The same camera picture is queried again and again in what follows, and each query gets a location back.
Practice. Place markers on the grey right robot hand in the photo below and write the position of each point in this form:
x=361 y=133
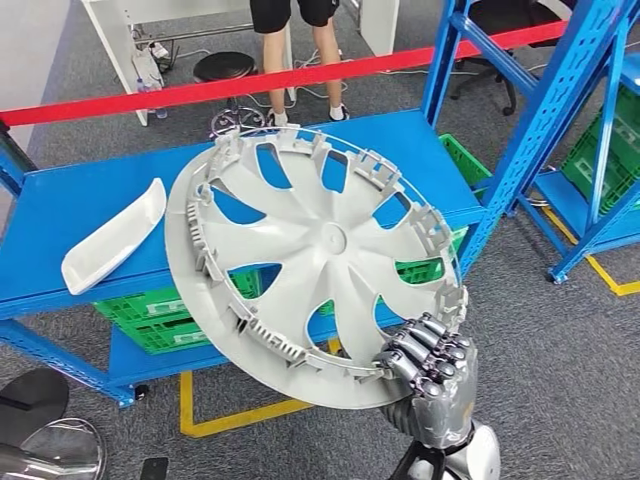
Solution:
x=445 y=397

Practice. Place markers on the grey plastic wheel hubcap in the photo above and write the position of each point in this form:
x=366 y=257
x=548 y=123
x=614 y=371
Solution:
x=320 y=238

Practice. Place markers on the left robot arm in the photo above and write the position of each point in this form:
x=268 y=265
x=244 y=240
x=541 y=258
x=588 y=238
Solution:
x=60 y=450

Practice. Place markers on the blue metal shelf rack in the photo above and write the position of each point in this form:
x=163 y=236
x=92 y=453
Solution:
x=75 y=205
x=564 y=199

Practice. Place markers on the white curved trim part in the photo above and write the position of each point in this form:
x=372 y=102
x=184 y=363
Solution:
x=115 y=238

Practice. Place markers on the green plastic crate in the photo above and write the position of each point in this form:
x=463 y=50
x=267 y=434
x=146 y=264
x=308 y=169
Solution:
x=160 y=338
x=465 y=162
x=420 y=272
x=585 y=166
x=140 y=306

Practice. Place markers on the yellow floor tape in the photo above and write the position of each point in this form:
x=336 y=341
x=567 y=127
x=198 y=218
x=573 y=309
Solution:
x=187 y=411
x=607 y=278

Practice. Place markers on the black robot foot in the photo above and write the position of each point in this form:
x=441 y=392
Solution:
x=154 y=469

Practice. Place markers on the black office chair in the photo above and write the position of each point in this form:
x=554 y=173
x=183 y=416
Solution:
x=495 y=10

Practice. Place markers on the black round stool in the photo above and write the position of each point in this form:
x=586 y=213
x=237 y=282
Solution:
x=223 y=66

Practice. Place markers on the red barrier tape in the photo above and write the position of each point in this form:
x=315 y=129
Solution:
x=200 y=93

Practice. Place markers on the white power strip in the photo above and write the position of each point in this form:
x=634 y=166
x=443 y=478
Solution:
x=158 y=50

